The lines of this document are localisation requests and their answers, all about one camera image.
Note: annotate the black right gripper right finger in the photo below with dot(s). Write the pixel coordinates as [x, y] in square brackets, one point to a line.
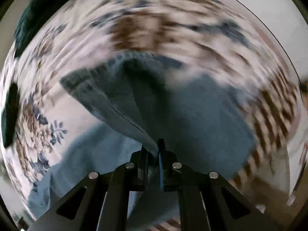
[169, 176]

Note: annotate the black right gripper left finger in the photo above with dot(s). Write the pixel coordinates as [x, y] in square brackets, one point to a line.
[139, 173]

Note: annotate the blue denim pants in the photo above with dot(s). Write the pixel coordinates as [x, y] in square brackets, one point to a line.
[197, 119]

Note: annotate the dark folded garment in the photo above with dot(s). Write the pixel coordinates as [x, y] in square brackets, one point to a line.
[10, 114]

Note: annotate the floral patterned bedspread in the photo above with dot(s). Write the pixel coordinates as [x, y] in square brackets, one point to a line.
[219, 38]

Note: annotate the dark green folded cloth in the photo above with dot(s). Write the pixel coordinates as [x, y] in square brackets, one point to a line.
[36, 14]

